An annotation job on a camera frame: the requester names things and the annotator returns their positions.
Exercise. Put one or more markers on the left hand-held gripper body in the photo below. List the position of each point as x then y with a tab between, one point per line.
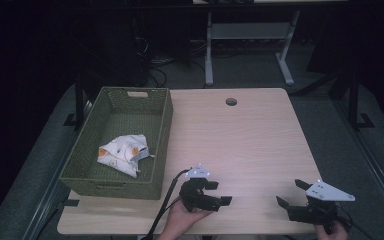
193	196

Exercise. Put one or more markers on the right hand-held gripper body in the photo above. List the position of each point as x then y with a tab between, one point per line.
323	203

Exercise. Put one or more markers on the white patterned cloth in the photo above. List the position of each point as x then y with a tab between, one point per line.
121	151

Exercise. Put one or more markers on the green woven basket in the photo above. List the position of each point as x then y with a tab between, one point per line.
116	116

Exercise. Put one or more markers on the person's left hand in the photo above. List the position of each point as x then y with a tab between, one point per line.
179	220

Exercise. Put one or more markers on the person's right hand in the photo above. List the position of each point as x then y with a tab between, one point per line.
333	233

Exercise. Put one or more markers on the black metal stand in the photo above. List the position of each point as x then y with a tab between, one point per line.
355	100
79	100

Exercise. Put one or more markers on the grey metal floor rail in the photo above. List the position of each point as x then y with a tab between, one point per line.
50	186
370	163

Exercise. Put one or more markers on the black table bracket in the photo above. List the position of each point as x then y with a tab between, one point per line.
70	202

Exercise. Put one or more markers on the grey metal desk frame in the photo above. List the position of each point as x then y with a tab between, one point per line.
246	31

